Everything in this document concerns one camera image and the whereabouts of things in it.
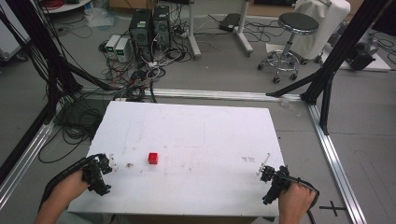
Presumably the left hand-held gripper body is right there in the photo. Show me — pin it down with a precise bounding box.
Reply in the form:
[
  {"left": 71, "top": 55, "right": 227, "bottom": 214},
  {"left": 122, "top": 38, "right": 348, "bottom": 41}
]
[{"left": 81, "top": 152, "right": 113, "bottom": 197}]

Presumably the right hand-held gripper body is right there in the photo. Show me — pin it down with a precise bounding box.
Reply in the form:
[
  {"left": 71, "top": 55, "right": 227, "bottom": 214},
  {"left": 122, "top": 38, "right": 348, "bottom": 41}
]
[{"left": 260, "top": 165, "right": 292, "bottom": 206}]

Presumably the person's right hand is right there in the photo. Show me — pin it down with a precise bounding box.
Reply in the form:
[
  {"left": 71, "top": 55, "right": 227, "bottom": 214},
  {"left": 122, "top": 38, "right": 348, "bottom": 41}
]
[{"left": 277, "top": 182, "right": 318, "bottom": 219}]

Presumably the person's left hand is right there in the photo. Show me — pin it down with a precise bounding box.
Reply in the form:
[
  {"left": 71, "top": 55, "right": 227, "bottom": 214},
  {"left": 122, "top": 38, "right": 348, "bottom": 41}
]
[{"left": 50, "top": 170, "right": 91, "bottom": 213}]

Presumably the black tape cross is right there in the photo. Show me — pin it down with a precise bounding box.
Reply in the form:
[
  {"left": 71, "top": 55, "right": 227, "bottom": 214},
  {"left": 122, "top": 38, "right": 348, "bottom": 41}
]
[{"left": 318, "top": 200, "right": 347, "bottom": 217}]

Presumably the white power supply unit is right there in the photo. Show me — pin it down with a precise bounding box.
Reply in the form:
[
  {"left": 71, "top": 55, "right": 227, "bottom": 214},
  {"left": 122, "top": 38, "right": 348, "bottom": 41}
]
[
  {"left": 105, "top": 34, "right": 121, "bottom": 59},
  {"left": 114, "top": 37, "right": 132, "bottom": 63}
]

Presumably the white metal stand leg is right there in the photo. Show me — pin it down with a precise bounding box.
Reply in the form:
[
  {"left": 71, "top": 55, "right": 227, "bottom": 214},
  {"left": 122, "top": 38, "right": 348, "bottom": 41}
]
[
  {"left": 233, "top": 0, "right": 255, "bottom": 58},
  {"left": 186, "top": 0, "right": 203, "bottom": 61}
]

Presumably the large black computer tower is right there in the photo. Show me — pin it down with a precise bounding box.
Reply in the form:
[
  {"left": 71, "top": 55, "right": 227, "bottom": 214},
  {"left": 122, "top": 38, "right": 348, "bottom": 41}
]
[{"left": 128, "top": 8, "right": 155, "bottom": 63}]

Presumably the black device on white board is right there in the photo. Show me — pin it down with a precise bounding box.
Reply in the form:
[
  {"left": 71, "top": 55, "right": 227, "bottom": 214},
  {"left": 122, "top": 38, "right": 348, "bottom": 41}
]
[{"left": 345, "top": 42, "right": 378, "bottom": 72}]

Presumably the black round chrome stool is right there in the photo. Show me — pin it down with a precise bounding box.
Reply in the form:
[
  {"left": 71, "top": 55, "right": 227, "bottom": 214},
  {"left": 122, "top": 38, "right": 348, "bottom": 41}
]
[{"left": 257, "top": 11, "right": 320, "bottom": 85}]

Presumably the flat black box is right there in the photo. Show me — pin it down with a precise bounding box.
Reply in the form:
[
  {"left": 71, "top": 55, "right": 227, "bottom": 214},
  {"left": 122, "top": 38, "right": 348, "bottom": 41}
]
[{"left": 218, "top": 12, "right": 242, "bottom": 33}]

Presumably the slim black computer tower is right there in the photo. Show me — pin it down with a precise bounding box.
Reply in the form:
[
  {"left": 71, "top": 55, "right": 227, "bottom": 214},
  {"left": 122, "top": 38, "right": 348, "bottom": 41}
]
[{"left": 151, "top": 5, "right": 173, "bottom": 51}]

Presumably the clear plastic bag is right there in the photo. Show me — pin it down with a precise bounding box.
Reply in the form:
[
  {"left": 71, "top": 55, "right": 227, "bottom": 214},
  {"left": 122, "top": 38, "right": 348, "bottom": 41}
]
[{"left": 84, "top": 7, "right": 119, "bottom": 30}]

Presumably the white floor board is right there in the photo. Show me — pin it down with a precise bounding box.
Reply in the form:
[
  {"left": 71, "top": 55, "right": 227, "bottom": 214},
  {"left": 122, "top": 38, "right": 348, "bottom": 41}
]
[{"left": 321, "top": 46, "right": 392, "bottom": 73}]

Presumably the white cloth-covered chair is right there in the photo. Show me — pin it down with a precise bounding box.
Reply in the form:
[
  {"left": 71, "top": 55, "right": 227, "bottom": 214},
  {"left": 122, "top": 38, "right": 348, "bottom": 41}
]
[{"left": 291, "top": 0, "right": 352, "bottom": 62}]

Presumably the white round table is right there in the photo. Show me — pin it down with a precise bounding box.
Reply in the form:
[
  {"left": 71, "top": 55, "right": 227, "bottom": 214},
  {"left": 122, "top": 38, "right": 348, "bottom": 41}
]
[{"left": 39, "top": 0, "right": 93, "bottom": 15}]

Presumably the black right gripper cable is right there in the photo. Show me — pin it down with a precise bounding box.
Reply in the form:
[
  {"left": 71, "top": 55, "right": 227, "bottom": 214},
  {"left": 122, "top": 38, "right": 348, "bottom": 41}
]
[{"left": 279, "top": 173, "right": 321, "bottom": 224}]

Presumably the loose black cable coil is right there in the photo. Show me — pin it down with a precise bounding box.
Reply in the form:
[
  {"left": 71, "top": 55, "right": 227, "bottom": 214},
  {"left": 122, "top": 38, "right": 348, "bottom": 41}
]
[{"left": 37, "top": 99, "right": 110, "bottom": 164}]

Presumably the aluminium rail beside tape cross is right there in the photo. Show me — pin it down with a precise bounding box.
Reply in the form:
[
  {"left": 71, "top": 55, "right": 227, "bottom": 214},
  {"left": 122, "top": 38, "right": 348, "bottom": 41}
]
[{"left": 306, "top": 102, "right": 369, "bottom": 224}]

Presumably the aluminium rail beside black beam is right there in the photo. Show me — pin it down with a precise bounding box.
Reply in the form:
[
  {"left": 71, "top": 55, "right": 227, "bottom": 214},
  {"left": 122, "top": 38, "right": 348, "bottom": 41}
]
[{"left": 0, "top": 120, "right": 56, "bottom": 210}]

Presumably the long aluminium rail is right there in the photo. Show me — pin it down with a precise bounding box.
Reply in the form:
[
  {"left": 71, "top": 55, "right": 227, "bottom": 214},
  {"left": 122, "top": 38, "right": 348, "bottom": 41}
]
[{"left": 78, "top": 86, "right": 304, "bottom": 103}]

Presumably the tangle of floor cables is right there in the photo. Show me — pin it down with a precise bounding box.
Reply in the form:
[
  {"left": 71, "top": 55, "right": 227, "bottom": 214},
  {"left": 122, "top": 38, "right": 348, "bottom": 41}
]
[{"left": 98, "top": 6, "right": 195, "bottom": 105}]

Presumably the black frame post with braces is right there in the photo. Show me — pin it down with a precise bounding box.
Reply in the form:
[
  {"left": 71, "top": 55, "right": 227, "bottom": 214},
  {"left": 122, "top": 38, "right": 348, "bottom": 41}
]
[{"left": 265, "top": 0, "right": 392, "bottom": 136}]

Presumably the black frame post with cables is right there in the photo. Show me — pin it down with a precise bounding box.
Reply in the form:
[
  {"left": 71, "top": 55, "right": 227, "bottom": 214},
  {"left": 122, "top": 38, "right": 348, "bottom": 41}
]
[{"left": 0, "top": 0, "right": 120, "bottom": 125}]

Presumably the red cable coil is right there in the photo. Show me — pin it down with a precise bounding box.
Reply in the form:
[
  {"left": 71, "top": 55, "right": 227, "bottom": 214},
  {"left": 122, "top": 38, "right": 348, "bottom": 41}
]
[{"left": 42, "top": 0, "right": 65, "bottom": 10}]

